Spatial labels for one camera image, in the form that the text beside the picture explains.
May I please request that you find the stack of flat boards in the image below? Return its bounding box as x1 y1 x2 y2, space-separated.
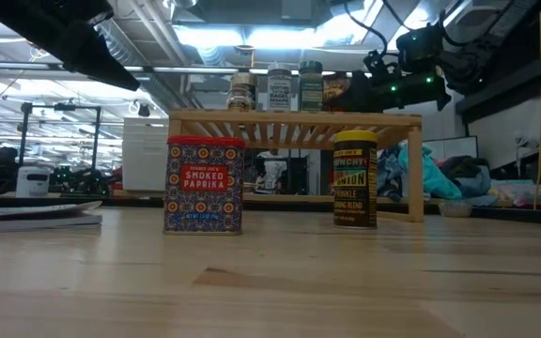
245 177 266 195

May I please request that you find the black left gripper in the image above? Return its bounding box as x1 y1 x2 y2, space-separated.
0 0 141 92

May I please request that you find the small white appliance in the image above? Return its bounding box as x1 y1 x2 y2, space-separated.
15 166 51 198

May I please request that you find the long ceiling light bar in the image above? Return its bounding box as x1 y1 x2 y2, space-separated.
0 60 370 79

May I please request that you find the tall jar with tan lid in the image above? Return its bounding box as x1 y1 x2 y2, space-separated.
230 71 257 112

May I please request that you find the blue cover book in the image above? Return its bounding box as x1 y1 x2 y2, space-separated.
0 200 103 235

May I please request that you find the black aluminium table frame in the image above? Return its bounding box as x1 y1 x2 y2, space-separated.
0 192 541 227

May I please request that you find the thin yellow cable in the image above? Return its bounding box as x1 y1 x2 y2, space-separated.
534 9 541 211

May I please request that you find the white cabinet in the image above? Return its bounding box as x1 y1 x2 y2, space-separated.
121 116 204 192

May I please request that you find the orange taco seasoning packet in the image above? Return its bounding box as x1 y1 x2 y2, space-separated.
322 72 354 113

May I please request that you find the red lid smoked paprika tin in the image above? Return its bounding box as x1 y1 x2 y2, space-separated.
162 134 247 236

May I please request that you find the green lid spice jar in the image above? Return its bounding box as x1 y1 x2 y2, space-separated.
298 60 324 113

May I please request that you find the person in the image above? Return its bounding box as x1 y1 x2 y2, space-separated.
255 148 288 194

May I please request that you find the pile of coloured clothes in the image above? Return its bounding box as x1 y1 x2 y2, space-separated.
376 143 492 202

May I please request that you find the black background rig frame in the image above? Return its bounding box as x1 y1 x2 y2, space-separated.
19 101 102 170

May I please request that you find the wooden slatted shelf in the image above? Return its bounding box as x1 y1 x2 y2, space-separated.
167 109 425 223

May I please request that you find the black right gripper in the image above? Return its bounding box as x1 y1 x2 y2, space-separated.
343 49 453 113

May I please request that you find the white lid bagel seasoning jar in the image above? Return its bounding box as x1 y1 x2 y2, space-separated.
267 69 293 113

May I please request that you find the yellow lid onion spice jar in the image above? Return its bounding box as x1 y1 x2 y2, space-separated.
332 130 379 230

